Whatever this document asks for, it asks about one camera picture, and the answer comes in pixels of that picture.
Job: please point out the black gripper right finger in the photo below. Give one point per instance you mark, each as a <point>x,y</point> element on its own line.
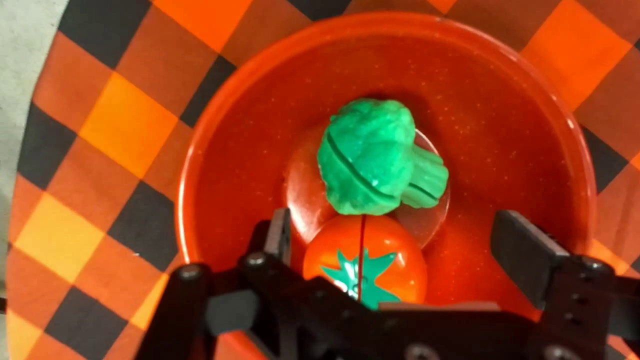
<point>547,266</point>

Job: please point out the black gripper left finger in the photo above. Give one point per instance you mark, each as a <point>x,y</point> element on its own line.
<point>267,281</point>

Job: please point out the red toy tomato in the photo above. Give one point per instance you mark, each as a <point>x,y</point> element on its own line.
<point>372,261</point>

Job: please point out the red plastic bowl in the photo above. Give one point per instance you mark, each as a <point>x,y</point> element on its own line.
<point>481,132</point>

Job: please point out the green toy broccoli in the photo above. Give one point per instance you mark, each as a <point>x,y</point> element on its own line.
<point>372,156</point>

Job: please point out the orange black checkered tablecloth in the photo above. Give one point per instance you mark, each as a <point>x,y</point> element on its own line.
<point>112,153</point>

